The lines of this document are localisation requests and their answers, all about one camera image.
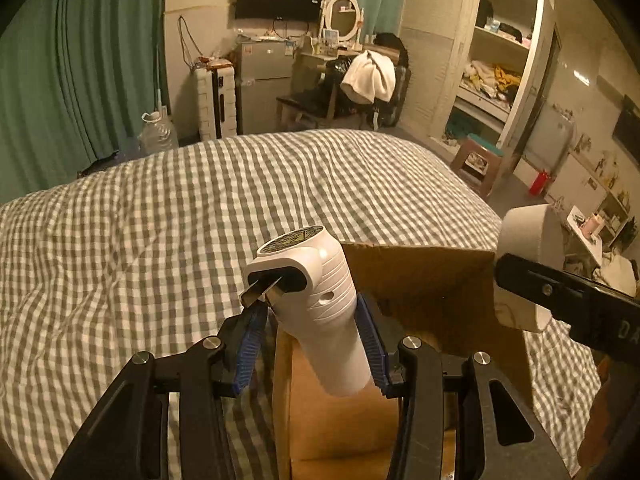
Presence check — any white open wardrobe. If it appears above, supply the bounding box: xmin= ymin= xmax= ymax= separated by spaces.
xmin=399 ymin=0 xmax=554 ymax=150

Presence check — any grey mini fridge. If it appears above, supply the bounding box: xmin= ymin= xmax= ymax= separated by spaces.
xmin=236 ymin=40 xmax=294 ymax=134

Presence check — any white towel on chair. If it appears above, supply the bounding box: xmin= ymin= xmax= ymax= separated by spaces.
xmin=341 ymin=50 xmax=396 ymax=105

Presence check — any dark wooden chair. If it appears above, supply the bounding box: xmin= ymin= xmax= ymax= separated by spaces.
xmin=276 ymin=82 xmax=340 ymax=130

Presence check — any red bottle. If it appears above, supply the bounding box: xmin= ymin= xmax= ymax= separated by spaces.
xmin=528 ymin=170 xmax=549 ymax=196

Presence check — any white suitcase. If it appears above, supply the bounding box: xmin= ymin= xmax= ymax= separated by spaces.
xmin=195 ymin=58 xmax=238 ymax=141

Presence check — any brown cardboard box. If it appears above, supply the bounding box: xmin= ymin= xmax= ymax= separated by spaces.
xmin=272 ymin=243 xmax=540 ymax=479

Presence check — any white hair dryer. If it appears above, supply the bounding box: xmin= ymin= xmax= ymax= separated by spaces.
xmin=243 ymin=226 xmax=371 ymax=396

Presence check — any white oval vanity mirror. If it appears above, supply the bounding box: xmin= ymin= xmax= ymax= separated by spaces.
xmin=320 ymin=0 xmax=362 ymax=47

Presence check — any green curtain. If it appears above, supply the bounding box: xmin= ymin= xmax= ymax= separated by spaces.
xmin=1 ymin=0 xmax=165 ymax=202

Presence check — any brown plastic stool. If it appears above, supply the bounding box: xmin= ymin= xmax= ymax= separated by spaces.
xmin=450 ymin=134 xmax=503 ymax=198

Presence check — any grey checkered bed cover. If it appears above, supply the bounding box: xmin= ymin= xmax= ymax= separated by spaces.
xmin=0 ymin=128 xmax=601 ymax=480

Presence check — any clear water jug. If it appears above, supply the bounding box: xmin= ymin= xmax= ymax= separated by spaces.
xmin=138 ymin=112 xmax=179 ymax=155

